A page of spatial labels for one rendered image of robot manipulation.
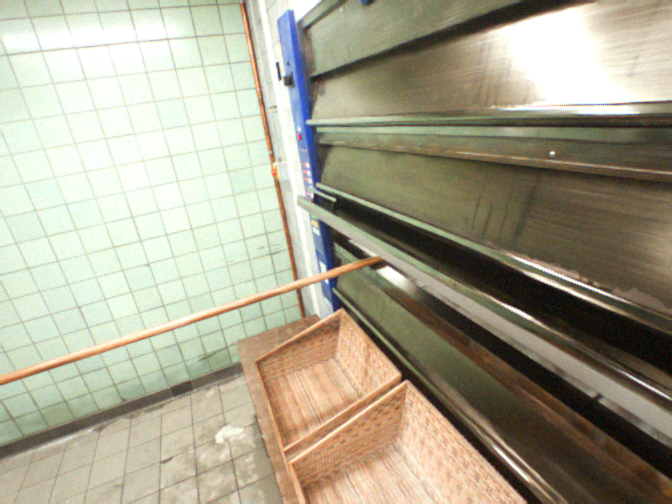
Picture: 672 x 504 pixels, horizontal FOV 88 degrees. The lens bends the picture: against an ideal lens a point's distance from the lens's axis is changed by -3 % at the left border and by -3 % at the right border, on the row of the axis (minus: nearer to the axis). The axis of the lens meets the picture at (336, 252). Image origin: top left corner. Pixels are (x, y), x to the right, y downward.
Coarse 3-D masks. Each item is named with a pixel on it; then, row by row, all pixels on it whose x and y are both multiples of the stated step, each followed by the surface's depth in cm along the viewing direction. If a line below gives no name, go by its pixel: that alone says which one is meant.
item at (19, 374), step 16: (336, 272) 135; (288, 288) 129; (224, 304) 122; (240, 304) 123; (176, 320) 117; (192, 320) 118; (128, 336) 112; (144, 336) 113; (80, 352) 107; (96, 352) 108; (32, 368) 102; (48, 368) 104; (0, 384) 100
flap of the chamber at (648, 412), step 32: (384, 224) 118; (384, 256) 92; (448, 256) 89; (448, 288) 70; (480, 288) 70; (512, 288) 71; (544, 288) 71; (544, 320) 58; (576, 320) 59; (608, 320) 59; (544, 352) 52; (608, 352) 50; (640, 352) 50; (608, 384) 44; (640, 416) 41
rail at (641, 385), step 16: (320, 208) 131; (352, 224) 108; (384, 240) 93; (400, 256) 85; (416, 256) 81; (432, 272) 75; (448, 272) 72; (464, 288) 66; (496, 304) 60; (512, 320) 57; (528, 320) 54; (544, 336) 52; (560, 336) 50; (576, 352) 47; (592, 352) 46; (592, 368) 46; (608, 368) 44; (624, 368) 43; (624, 384) 42; (640, 384) 40; (656, 384) 40; (656, 400) 39
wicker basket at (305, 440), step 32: (352, 320) 167; (288, 352) 173; (352, 352) 167; (288, 384) 171; (320, 384) 169; (352, 384) 166; (384, 384) 129; (320, 416) 151; (352, 416) 128; (288, 448) 121
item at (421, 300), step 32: (352, 256) 154; (416, 288) 120; (448, 320) 101; (480, 352) 90; (512, 352) 85; (544, 384) 75; (576, 416) 67; (608, 416) 65; (608, 448) 63; (640, 448) 59
